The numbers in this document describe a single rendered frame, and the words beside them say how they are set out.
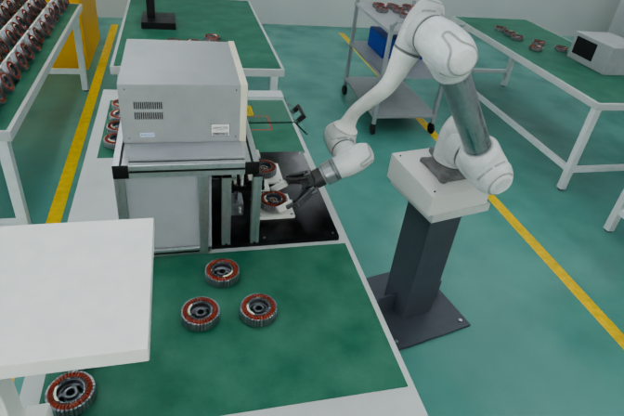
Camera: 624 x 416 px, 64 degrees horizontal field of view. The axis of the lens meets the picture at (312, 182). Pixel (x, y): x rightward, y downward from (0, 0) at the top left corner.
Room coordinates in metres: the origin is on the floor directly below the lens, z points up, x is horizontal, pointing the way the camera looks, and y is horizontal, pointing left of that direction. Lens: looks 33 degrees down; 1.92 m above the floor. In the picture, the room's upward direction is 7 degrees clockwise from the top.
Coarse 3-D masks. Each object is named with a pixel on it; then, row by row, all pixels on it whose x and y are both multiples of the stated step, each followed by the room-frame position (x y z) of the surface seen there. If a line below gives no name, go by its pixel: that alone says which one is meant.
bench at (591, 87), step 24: (480, 24) 5.15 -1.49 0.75; (504, 24) 5.28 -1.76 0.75; (528, 24) 5.42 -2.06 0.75; (504, 48) 4.42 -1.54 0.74; (528, 48) 4.47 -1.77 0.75; (552, 48) 4.57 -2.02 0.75; (480, 72) 5.45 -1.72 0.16; (504, 72) 5.55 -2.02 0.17; (552, 72) 3.86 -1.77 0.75; (576, 72) 3.93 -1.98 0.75; (480, 96) 4.63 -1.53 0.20; (576, 96) 3.50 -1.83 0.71; (600, 96) 3.45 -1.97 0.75; (504, 120) 4.18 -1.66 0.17; (576, 144) 3.37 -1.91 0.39; (576, 168) 3.36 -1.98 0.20; (600, 168) 3.42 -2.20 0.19
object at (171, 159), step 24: (120, 120) 1.51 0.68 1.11; (120, 144) 1.35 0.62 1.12; (144, 144) 1.37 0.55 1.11; (168, 144) 1.39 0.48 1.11; (192, 144) 1.41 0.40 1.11; (216, 144) 1.43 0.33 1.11; (240, 144) 1.45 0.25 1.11; (120, 168) 1.22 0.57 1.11; (144, 168) 1.24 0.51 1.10; (168, 168) 1.26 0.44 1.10; (192, 168) 1.29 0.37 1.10; (216, 168) 1.31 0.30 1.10; (240, 168) 1.33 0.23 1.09
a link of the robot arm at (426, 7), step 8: (424, 0) 1.67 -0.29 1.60; (432, 0) 1.66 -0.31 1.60; (416, 8) 1.66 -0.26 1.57; (424, 8) 1.64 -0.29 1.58; (432, 8) 1.64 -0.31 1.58; (440, 8) 1.65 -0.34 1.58; (408, 16) 1.68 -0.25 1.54; (416, 16) 1.64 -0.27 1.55; (424, 16) 1.61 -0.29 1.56; (432, 16) 1.60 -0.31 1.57; (408, 24) 1.66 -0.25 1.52; (416, 24) 1.61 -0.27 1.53; (400, 32) 1.67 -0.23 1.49; (408, 32) 1.63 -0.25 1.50; (400, 40) 1.66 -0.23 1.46; (408, 40) 1.62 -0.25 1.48; (400, 48) 1.65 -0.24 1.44; (408, 48) 1.64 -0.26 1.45
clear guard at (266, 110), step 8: (248, 104) 1.88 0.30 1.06; (256, 104) 1.89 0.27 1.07; (264, 104) 1.90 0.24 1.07; (272, 104) 1.91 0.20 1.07; (280, 104) 1.92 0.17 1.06; (288, 104) 1.95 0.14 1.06; (256, 112) 1.81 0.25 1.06; (264, 112) 1.82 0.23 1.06; (272, 112) 1.83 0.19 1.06; (280, 112) 1.84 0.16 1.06; (288, 112) 1.85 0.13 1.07; (296, 112) 1.96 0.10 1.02; (248, 120) 1.73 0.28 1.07; (256, 120) 1.74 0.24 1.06; (264, 120) 1.75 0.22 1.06; (272, 120) 1.76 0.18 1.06; (280, 120) 1.77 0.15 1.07; (288, 120) 1.78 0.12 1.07; (296, 120) 1.82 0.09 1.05; (304, 128) 1.82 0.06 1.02
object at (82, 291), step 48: (0, 240) 0.75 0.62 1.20; (48, 240) 0.77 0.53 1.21; (96, 240) 0.79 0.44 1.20; (144, 240) 0.81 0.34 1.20; (0, 288) 0.63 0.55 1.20; (48, 288) 0.64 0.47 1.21; (96, 288) 0.66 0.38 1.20; (144, 288) 0.67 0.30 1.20; (0, 336) 0.53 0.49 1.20; (48, 336) 0.54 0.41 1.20; (96, 336) 0.55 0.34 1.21; (144, 336) 0.56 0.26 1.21; (0, 384) 0.53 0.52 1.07
